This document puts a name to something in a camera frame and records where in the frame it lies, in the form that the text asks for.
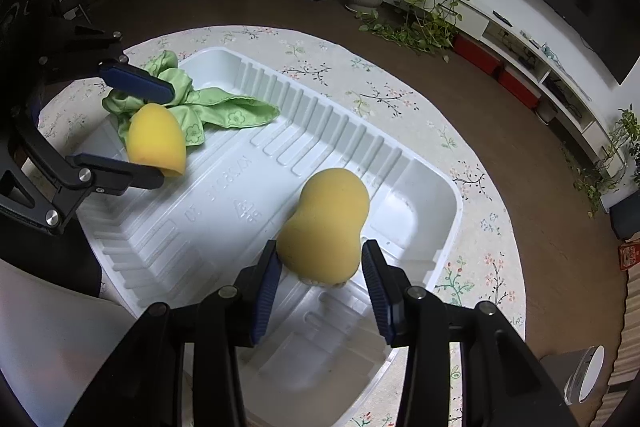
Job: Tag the tan gourd-shaped sponge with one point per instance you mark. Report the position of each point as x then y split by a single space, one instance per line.
321 240

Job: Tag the grey trash can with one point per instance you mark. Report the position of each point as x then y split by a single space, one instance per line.
575 373

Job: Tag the green cloth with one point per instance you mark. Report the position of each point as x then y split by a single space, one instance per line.
194 109

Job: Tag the floral round tablecloth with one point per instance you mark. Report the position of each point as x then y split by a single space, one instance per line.
483 263

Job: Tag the white tv console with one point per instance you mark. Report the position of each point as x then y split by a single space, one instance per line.
490 28

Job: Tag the large leaf plant right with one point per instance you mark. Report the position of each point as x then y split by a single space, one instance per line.
625 214

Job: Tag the beige curtain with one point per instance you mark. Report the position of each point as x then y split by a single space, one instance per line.
626 364

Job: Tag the white braided rope pad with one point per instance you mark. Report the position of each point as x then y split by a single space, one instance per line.
313 283

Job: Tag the white plastic tray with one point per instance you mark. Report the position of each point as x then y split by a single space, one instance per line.
322 353

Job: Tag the translucent plastic container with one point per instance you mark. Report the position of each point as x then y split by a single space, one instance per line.
53 342

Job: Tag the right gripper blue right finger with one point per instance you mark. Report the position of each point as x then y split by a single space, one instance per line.
385 286

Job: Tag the trailing vine plant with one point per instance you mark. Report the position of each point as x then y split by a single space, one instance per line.
422 26

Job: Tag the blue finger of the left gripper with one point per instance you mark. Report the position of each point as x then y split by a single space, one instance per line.
114 177
134 81

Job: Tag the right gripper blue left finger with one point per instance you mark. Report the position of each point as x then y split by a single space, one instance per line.
257 286

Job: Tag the red box on floor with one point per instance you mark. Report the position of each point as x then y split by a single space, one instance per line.
629 255

